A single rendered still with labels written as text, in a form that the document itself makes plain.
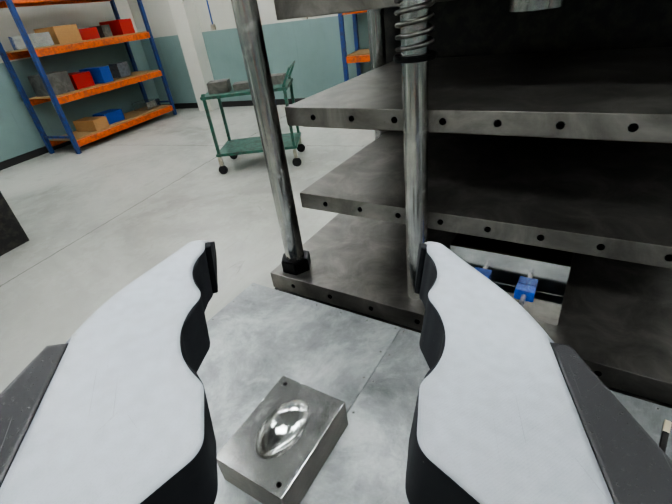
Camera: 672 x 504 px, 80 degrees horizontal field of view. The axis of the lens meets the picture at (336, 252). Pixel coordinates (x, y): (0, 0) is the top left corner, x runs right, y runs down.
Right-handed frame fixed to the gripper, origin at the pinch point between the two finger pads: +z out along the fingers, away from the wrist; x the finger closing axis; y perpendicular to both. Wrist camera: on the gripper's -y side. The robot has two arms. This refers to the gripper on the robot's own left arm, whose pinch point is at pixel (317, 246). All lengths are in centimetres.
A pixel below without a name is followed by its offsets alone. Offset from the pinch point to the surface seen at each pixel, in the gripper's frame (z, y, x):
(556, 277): 64, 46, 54
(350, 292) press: 85, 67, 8
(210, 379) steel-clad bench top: 55, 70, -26
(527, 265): 67, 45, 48
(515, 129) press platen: 72, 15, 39
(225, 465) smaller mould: 30, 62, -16
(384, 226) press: 122, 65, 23
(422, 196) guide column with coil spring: 78, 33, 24
